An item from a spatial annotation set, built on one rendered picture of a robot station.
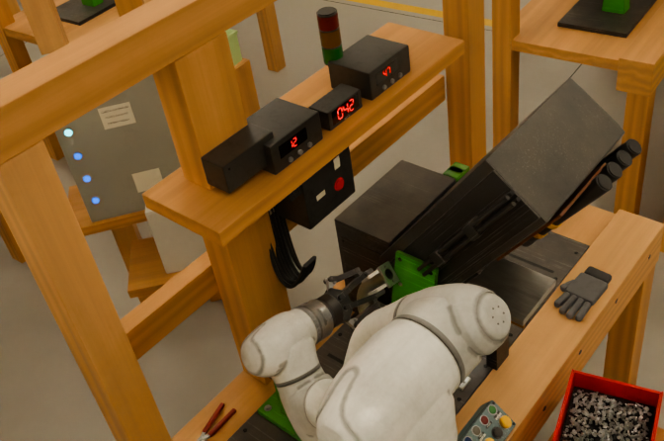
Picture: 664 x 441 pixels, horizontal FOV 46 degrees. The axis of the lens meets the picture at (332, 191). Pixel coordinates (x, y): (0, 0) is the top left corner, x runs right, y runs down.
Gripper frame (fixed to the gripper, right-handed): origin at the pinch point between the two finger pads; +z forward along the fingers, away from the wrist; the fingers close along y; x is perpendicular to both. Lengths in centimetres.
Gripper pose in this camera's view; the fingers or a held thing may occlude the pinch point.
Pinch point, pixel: (377, 280)
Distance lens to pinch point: 187.0
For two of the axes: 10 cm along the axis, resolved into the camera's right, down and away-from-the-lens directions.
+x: -5.8, 3.9, 7.2
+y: -4.9, -8.7, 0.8
